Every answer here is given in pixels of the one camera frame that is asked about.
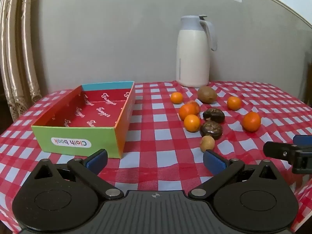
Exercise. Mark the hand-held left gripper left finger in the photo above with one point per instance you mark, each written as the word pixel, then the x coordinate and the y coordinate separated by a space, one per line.
pixel 97 160

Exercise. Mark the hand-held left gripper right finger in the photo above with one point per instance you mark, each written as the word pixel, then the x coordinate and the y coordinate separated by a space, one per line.
pixel 214 163

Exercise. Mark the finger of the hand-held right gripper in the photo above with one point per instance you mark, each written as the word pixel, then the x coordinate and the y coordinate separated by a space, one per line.
pixel 280 150
pixel 303 140

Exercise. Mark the small tan longan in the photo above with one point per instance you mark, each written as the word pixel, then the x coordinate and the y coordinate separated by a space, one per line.
pixel 207 144

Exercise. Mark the dark wrinkled fruit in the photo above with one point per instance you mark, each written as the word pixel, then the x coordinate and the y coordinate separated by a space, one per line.
pixel 211 129
pixel 214 115

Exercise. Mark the large orange tangerine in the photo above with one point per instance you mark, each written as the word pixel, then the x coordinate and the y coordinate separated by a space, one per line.
pixel 189 111
pixel 251 121

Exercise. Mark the small orange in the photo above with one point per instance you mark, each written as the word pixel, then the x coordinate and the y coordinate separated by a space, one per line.
pixel 192 123
pixel 234 103
pixel 176 97

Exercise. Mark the colourful cardboard box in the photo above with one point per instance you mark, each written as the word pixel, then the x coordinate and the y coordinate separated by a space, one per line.
pixel 80 117

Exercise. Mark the brown kiwi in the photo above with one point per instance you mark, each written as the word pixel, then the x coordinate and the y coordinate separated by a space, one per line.
pixel 207 94

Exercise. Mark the red checked tablecloth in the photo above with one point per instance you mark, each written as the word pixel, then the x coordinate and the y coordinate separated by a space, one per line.
pixel 158 136

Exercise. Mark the white thermos jug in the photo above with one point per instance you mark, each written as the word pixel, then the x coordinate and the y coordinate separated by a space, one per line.
pixel 192 56

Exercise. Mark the beige satin curtain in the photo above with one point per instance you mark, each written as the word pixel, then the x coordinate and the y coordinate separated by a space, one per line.
pixel 17 61

